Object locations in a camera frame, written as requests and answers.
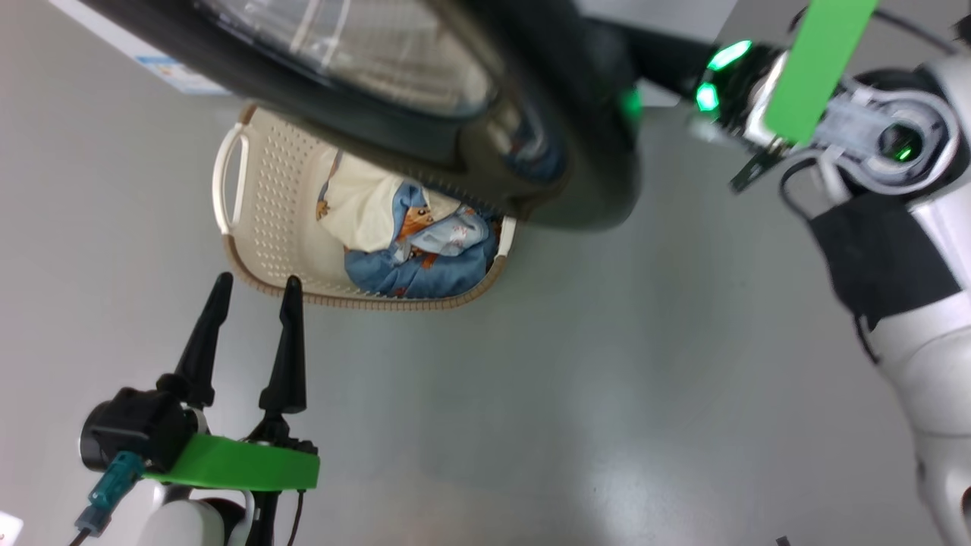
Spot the blue white energy label sticker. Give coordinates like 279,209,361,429
135,52,230,96

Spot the blue garment with cream lining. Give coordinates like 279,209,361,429
315,150,460,255

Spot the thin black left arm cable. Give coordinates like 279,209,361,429
285,490,306,546

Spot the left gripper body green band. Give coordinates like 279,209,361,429
144,409,320,491

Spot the white front-load washing machine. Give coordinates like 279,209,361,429
49,0,230,96

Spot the teal left camera cable connector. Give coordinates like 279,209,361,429
74,451,145,536

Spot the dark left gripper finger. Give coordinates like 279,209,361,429
156,272,234,408
259,275,308,416

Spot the cream perforated laundry basket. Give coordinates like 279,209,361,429
212,102,518,312

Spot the black round glass washer door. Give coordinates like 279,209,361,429
80,0,646,233

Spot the blue bear-print garment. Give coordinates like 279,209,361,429
344,182,503,299

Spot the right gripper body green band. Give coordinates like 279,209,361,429
730,0,881,190

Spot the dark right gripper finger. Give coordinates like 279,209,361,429
633,29,714,98

